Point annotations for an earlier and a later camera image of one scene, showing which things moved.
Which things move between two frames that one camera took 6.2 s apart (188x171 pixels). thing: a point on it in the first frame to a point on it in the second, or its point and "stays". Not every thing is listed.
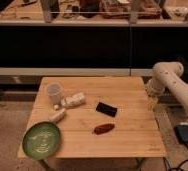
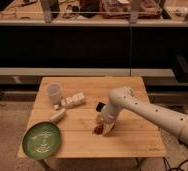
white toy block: x=74 y=99 stays
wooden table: x=99 y=116 stays
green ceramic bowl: x=41 y=140 stays
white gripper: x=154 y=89 to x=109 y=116
